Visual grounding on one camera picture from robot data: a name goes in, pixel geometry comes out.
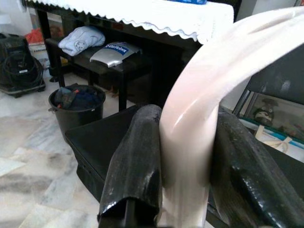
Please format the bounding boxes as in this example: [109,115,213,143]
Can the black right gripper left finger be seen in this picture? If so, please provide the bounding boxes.
[97,104,163,228]

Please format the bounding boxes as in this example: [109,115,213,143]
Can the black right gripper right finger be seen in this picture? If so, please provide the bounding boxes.
[210,111,304,228]

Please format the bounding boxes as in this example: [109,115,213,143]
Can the cream long-handled dustpan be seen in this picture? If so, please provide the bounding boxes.
[159,6,304,228]

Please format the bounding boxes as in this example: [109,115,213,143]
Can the black plastic container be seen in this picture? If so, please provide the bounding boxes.
[65,104,143,202]

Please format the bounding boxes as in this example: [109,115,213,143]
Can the black plastic bucket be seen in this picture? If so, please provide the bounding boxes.
[48,84,106,143]

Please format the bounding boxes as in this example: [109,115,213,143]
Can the grey plush figure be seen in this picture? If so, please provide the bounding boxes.
[253,98,278,124]

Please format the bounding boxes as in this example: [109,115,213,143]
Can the dark blue clothes bundle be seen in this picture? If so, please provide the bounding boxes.
[52,85,103,111]

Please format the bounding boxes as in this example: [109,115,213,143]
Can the black piano bench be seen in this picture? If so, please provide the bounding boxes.
[45,38,152,111]

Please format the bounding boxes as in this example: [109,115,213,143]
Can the silver cover with blue label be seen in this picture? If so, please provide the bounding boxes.
[89,41,141,69]

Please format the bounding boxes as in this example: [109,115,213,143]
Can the dark grey cabinet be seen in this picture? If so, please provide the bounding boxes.
[232,42,304,171]

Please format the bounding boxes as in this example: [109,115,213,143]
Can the light blue folded cloth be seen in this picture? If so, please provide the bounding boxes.
[58,25,106,57]

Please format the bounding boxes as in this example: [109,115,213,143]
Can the white cardboard box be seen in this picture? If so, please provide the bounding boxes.
[29,42,50,69]

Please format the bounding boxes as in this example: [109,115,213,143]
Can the white lace cloth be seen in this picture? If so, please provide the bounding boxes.
[26,0,235,45]

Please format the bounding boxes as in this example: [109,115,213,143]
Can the red plastic bag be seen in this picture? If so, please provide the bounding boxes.
[25,28,45,45]

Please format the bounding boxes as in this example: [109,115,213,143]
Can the blue box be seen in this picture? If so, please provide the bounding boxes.
[177,0,207,5]

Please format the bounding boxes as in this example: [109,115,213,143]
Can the black machine with hose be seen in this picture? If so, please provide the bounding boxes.
[0,33,46,98]

